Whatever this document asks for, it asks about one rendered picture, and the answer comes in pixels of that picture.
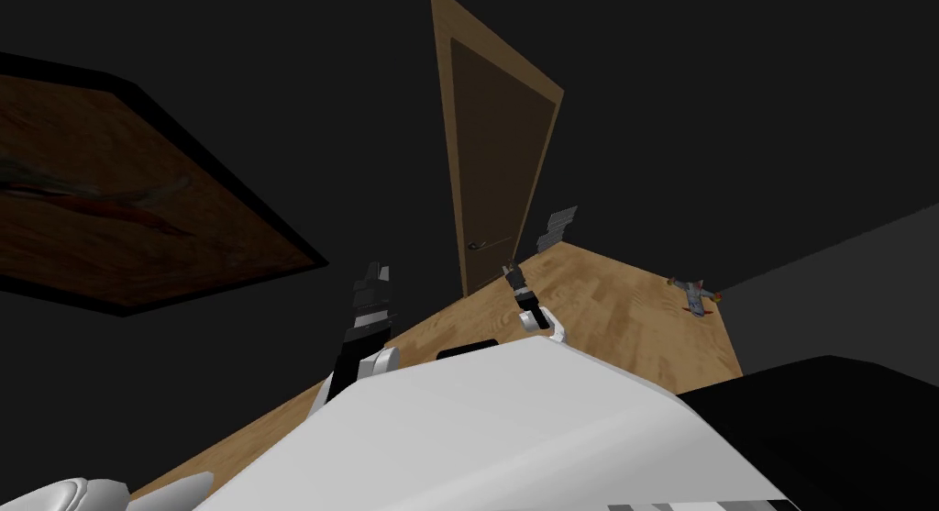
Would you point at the black framed brown picture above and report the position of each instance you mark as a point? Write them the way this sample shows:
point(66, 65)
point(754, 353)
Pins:
point(125, 195)

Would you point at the dark brown door leaf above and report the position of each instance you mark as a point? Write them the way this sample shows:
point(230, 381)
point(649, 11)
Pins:
point(495, 166)

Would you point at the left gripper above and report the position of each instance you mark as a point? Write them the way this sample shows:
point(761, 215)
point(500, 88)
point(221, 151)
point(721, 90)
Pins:
point(371, 294)

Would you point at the grey toy airplane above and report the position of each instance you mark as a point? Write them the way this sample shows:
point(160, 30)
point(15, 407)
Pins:
point(694, 294)

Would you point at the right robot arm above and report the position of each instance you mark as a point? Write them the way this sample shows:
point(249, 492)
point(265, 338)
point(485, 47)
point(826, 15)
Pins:
point(821, 437)

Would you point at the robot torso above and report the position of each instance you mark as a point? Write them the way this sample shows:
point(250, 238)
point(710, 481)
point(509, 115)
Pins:
point(499, 430)

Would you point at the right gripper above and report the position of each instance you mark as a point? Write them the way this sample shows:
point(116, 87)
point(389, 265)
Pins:
point(514, 275)

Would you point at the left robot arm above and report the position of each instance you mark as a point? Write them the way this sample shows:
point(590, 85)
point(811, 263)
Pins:
point(359, 353)

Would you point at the grey ribbed panel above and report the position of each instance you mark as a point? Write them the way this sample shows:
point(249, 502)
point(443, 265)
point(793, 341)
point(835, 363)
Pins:
point(557, 229)

